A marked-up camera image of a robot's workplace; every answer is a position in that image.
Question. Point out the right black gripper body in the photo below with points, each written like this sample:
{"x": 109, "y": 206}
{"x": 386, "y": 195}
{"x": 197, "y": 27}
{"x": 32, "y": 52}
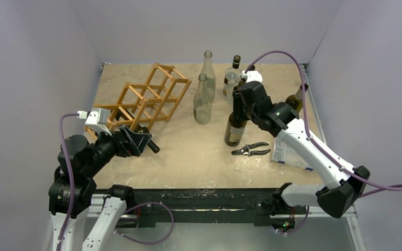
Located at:
{"x": 244, "y": 95}

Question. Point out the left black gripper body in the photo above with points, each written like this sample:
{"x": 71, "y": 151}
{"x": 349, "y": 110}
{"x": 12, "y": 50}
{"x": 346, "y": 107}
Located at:
{"x": 119, "y": 146}

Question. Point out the dark labelled wine bottle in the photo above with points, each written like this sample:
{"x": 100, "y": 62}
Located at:
{"x": 235, "y": 129}

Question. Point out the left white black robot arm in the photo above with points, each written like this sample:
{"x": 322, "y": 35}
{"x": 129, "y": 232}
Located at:
{"x": 70, "y": 194}

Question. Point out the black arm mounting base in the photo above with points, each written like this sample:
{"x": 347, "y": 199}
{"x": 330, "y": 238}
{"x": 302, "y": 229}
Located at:
{"x": 224, "y": 205}

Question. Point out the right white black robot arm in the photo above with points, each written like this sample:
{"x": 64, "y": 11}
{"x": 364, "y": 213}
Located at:
{"x": 342, "y": 183}

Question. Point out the clear liquor bottle black cap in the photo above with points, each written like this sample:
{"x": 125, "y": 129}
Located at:
{"x": 231, "y": 79}

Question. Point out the clear bottle front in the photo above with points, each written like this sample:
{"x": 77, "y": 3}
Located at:
{"x": 202, "y": 101}

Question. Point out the wooden wine rack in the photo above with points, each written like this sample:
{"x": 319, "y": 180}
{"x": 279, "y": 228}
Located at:
{"x": 140, "y": 95}

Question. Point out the green wine bottle far right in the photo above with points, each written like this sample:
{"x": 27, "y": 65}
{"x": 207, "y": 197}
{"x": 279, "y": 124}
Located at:
{"x": 295, "y": 101}

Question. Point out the tall clear bottle back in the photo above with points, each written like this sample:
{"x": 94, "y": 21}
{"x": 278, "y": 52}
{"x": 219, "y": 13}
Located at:
{"x": 209, "y": 71}

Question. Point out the black pruning shears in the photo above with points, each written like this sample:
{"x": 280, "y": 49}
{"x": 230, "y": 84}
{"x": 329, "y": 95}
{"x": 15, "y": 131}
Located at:
{"x": 248, "y": 149}

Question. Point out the clear plastic parts box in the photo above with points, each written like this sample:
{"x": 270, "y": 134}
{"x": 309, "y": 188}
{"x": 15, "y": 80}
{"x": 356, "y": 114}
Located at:
{"x": 285, "y": 155}

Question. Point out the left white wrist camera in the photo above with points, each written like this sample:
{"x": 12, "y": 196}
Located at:
{"x": 96, "y": 119}

